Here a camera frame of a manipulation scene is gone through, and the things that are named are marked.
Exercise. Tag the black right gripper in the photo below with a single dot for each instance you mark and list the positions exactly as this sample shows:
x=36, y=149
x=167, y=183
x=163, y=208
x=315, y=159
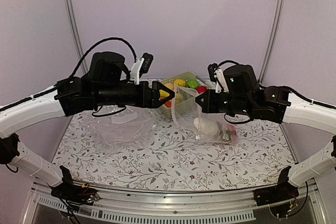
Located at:
x=208, y=107

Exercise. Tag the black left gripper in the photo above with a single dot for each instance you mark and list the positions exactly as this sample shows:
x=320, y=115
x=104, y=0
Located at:
x=153, y=100

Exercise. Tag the yellow toy banana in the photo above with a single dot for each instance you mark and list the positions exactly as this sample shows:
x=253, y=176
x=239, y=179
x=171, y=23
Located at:
x=164, y=94

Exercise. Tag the pink zip top bag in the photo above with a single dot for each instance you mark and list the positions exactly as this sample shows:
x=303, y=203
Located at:
x=184, y=113

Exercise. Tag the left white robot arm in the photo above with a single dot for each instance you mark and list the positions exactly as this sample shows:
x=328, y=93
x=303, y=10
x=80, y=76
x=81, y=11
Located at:
x=108, y=82

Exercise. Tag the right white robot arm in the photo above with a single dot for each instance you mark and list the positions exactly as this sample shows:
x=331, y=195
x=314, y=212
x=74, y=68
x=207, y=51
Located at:
x=238, y=92

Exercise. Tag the clear plastic bag with label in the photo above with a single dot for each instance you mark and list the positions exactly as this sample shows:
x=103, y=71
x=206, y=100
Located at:
x=123, y=127

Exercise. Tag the dark red toy fruit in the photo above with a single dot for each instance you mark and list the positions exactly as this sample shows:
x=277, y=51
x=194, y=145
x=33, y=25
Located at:
x=201, y=89

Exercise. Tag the green toy pepper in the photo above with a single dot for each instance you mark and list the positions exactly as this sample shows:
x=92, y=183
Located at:
x=192, y=84

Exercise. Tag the beige plastic basket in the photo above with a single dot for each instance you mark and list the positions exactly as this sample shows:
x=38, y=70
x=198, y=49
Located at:
x=184, y=76

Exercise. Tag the yellow toy lemon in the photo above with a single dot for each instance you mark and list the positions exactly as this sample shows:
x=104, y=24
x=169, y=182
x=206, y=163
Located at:
x=179, y=82

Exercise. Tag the floral table mat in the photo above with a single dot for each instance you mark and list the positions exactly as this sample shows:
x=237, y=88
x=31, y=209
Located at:
x=173, y=158

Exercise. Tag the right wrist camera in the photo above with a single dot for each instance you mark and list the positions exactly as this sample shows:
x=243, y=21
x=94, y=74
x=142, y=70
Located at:
x=216, y=75

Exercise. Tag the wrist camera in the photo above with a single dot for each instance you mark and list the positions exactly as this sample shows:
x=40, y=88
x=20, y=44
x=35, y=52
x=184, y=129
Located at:
x=140, y=67
x=216, y=75

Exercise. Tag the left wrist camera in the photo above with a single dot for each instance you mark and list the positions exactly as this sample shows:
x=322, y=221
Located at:
x=140, y=67

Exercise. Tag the right aluminium frame post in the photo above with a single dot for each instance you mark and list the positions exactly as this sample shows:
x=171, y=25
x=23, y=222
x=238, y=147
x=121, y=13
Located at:
x=272, y=40

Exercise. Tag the aluminium frame post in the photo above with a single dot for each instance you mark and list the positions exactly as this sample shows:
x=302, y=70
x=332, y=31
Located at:
x=73, y=27
x=272, y=40

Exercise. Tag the left aluminium frame post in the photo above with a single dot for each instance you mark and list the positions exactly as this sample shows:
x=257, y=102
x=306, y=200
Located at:
x=73, y=27

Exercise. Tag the aluminium front rail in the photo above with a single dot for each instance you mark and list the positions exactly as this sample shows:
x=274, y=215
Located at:
x=128, y=205

